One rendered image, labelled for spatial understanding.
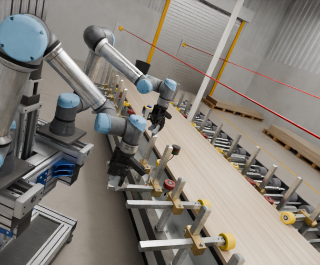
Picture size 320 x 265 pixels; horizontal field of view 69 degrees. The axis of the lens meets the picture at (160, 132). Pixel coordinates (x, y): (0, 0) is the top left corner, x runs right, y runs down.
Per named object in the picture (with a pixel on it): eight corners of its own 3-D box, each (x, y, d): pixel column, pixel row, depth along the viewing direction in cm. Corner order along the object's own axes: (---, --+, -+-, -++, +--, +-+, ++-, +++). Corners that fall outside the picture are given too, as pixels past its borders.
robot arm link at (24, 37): (6, 158, 92) (56, 25, 77) (-5, 182, 80) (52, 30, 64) (-31, 149, 87) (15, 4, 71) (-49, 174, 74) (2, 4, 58)
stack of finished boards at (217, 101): (260, 118, 972) (262, 114, 966) (215, 105, 865) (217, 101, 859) (249, 110, 1034) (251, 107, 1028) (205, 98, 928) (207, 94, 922)
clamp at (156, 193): (153, 197, 153) (156, 191, 151) (147, 183, 164) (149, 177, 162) (160, 197, 156) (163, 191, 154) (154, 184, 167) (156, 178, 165)
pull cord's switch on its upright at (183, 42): (160, 102, 419) (183, 39, 379) (158, 100, 427) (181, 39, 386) (164, 103, 423) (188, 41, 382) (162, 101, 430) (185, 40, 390)
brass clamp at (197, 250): (192, 256, 108) (197, 248, 107) (180, 232, 119) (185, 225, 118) (203, 255, 111) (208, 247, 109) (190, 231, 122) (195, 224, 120)
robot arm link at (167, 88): (165, 77, 137) (179, 82, 136) (159, 94, 141) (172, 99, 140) (162, 78, 130) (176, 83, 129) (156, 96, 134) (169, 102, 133)
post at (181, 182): (152, 241, 146) (181, 180, 129) (151, 236, 149) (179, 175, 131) (158, 241, 148) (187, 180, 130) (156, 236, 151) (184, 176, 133)
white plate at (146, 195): (147, 212, 157) (152, 200, 153) (137, 186, 178) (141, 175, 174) (148, 212, 157) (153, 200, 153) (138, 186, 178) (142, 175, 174)
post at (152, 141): (133, 187, 187) (153, 135, 169) (132, 184, 190) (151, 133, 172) (137, 187, 188) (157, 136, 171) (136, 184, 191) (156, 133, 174)
